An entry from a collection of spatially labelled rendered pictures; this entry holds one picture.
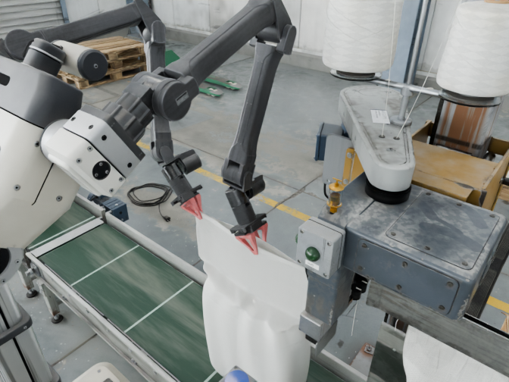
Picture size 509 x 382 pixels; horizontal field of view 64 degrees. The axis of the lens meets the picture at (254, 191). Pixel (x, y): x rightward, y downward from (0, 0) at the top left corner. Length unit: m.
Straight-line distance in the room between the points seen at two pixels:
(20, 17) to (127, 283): 6.85
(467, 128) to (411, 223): 0.42
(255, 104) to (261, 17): 0.21
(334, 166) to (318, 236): 0.49
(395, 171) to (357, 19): 0.33
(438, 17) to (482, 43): 5.18
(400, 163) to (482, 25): 0.28
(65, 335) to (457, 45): 2.21
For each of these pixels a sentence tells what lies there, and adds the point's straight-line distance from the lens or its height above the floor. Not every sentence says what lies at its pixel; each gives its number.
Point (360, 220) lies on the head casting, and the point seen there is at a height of 1.34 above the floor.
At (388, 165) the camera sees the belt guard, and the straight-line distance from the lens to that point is 0.82.
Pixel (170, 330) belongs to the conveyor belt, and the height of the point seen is 0.38.
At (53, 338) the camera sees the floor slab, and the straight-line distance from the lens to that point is 2.50.
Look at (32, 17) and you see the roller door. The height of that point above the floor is 0.59.
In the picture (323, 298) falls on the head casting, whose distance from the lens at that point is 0.91.
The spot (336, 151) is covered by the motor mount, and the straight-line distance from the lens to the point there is 1.20.
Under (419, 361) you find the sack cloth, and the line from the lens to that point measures 1.13.
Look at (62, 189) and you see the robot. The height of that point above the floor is 1.34.
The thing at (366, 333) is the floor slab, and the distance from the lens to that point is 2.39.
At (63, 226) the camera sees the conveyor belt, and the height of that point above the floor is 0.38.
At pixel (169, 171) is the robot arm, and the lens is 1.34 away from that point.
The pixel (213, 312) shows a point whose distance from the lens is 1.45.
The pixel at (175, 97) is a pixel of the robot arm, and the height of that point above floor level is 1.52.
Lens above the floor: 1.78
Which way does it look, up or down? 32 degrees down
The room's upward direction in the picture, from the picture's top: 1 degrees clockwise
